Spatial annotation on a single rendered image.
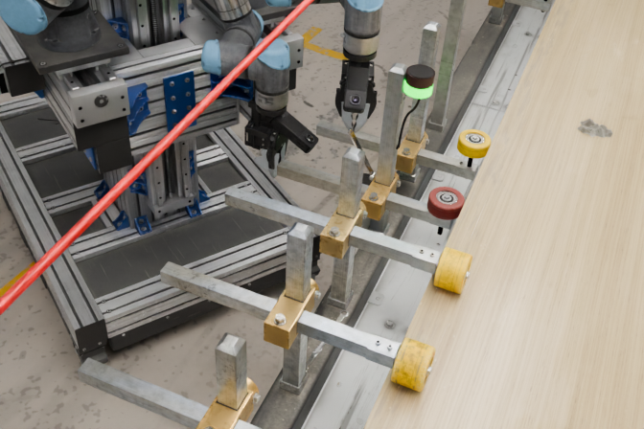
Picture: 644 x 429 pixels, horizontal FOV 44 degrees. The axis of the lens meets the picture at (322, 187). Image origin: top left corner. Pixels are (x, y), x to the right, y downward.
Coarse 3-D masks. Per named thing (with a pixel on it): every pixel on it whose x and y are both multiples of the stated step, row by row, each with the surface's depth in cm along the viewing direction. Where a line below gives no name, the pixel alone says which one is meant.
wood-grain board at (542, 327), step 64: (576, 0) 258; (640, 0) 260; (576, 64) 226; (640, 64) 228; (512, 128) 200; (576, 128) 201; (640, 128) 203; (512, 192) 180; (576, 192) 181; (640, 192) 182; (512, 256) 164; (576, 256) 165; (640, 256) 166; (448, 320) 150; (512, 320) 150; (576, 320) 151; (640, 320) 152; (384, 384) 138; (448, 384) 138; (512, 384) 139; (576, 384) 140; (640, 384) 140
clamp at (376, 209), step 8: (376, 184) 185; (392, 184) 185; (400, 184) 189; (368, 192) 182; (384, 192) 182; (368, 200) 180; (384, 200) 181; (368, 208) 181; (376, 208) 180; (384, 208) 183; (368, 216) 183; (376, 216) 182
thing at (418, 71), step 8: (408, 72) 165; (416, 72) 165; (424, 72) 165; (432, 72) 165; (416, 88) 165; (424, 88) 165; (416, 104) 170; (408, 112) 172; (400, 136) 177; (400, 144) 179
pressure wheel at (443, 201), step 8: (432, 192) 177; (440, 192) 178; (448, 192) 178; (456, 192) 178; (432, 200) 175; (440, 200) 176; (448, 200) 176; (456, 200) 176; (464, 200) 176; (432, 208) 176; (440, 208) 174; (448, 208) 174; (456, 208) 174; (440, 216) 175; (448, 216) 175; (456, 216) 176; (440, 232) 183
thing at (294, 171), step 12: (288, 168) 189; (300, 168) 189; (300, 180) 189; (312, 180) 188; (324, 180) 186; (336, 180) 186; (336, 192) 187; (396, 204) 182; (408, 204) 181; (420, 204) 181; (420, 216) 181; (432, 216) 179
